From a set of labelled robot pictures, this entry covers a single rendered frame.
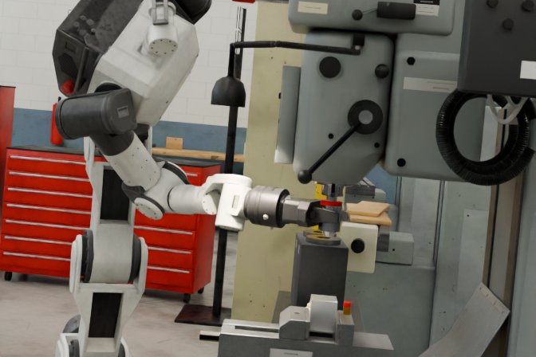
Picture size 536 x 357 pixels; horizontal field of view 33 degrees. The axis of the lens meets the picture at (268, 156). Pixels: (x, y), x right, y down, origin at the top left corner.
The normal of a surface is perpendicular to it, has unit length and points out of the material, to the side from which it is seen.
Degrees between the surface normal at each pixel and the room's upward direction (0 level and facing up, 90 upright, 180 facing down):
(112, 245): 81
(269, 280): 90
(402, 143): 90
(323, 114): 90
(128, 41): 58
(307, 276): 90
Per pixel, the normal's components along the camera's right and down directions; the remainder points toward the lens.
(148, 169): 0.81, 0.18
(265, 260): -0.06, 0.05
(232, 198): -0.36, -0.24
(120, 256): 0.31, -0.08
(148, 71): 0.30, -0.46
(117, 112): 0.92, -0.10
